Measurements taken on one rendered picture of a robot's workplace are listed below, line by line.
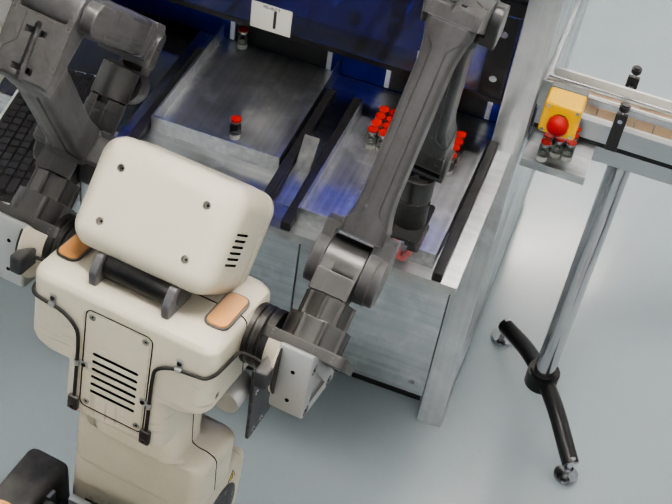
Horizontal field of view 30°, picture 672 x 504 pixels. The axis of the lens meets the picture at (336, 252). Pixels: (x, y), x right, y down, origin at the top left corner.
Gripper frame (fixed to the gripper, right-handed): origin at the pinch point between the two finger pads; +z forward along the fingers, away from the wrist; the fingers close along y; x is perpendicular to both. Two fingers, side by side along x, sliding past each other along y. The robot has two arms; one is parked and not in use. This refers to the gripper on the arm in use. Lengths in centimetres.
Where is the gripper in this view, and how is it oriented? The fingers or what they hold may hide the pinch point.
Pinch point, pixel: (400, 255)
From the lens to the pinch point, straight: 218.7
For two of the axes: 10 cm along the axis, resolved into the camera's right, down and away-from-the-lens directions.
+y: 3.4, -6.4, 6.9
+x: -9.3, -3.3, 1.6
